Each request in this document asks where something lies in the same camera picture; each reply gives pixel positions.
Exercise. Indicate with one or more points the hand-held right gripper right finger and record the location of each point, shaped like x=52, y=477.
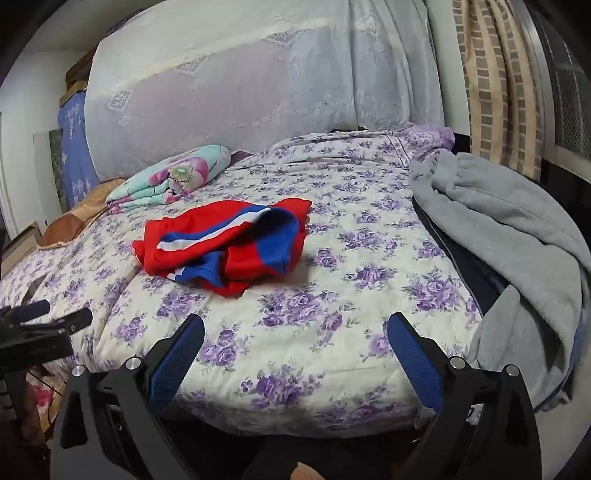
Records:
x=415, y=364

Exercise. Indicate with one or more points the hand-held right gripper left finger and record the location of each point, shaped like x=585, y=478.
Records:
x=173, y=364

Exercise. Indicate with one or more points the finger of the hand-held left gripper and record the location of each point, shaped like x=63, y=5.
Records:
x=69, y=321
x=28, y=311

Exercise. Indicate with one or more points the red pants with blue-white stripe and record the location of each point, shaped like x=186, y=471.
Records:
x=217, y=249

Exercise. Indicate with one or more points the pink floral cloth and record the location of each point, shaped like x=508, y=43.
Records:
x=42, y=397

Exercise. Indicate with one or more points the orange brown pillow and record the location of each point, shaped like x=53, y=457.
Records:
x=74, y=217

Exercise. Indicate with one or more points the dark navy cloth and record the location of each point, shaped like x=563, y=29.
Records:
x=461, y=263

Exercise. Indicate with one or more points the purple floral bed quilt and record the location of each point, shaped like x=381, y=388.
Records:
x=300, y=323

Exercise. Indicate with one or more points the grey mottled board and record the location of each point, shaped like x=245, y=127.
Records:
x=51, y=161

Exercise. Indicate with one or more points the grey fleece blanket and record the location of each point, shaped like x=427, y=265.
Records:
x=508, y=230

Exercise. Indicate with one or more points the blue printed mattress cover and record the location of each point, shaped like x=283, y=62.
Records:
x=76, y=147

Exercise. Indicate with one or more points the folded teal pink floral blanket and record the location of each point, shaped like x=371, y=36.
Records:
x=171, y=177

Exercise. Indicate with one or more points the lilac ruffled pillow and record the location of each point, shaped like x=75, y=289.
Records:
x=441, y=136

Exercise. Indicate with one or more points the cardboard boxes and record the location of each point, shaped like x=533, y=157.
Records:
x=79, y=74

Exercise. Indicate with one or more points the beige brick-pattern curtain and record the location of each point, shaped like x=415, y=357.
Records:
x=494, y=83

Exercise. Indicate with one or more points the metal window screen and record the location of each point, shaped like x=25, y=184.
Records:
x=563, y=83

